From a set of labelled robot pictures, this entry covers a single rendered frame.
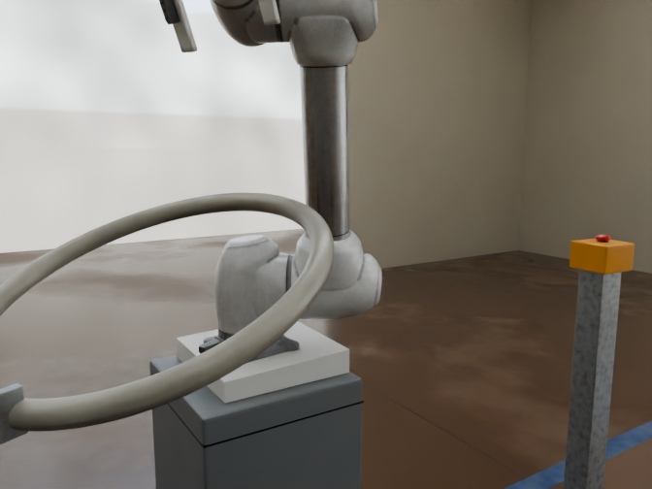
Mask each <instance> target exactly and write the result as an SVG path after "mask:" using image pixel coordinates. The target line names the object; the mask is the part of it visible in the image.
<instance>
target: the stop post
mask: <svg viewBox="0 0 652 489"><path fill-rule="evenodd" d="M634 253H635V244H633V243H627V242H620V241H614V240H609V241H600V240H596V239H586V240H575V241H571V243H570V267H571V268H576V269H579V279H578V291H577V305H576V319H575V332H574V346H573V358H572V372H571V386H570V411H569V425H568V438H567V452H566V465H565V478H564V489H603V480H604V468H605V457H606V446H607V434H608V422H609V411H610V400H611V388H612V377H613V365H614V353H615V343H616V331H617V319H618V308H619V296H620V284H621V274H622V272H628V271H632V270H633V264H634Z"/></svg>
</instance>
